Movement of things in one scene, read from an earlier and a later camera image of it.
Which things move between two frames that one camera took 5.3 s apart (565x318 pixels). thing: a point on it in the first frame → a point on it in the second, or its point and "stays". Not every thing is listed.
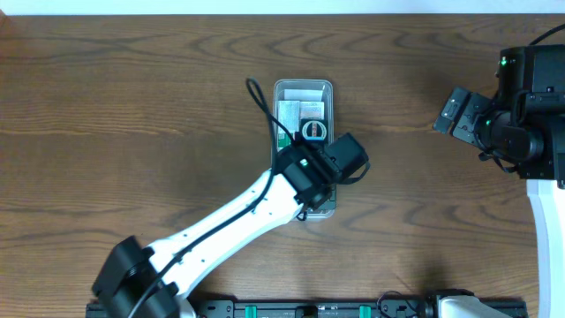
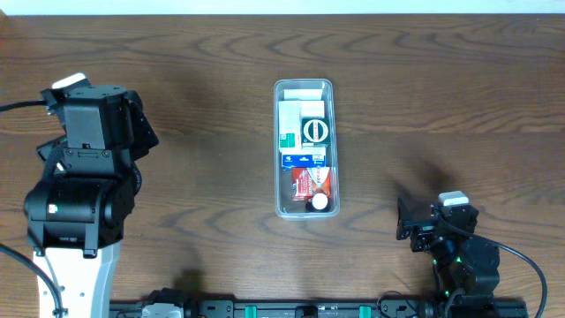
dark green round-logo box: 312,130 stays
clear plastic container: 305,108 stays
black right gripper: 462,117 → 409,221
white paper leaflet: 303,94 stays
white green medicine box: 289,113 stays
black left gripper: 305,208 → 143,124
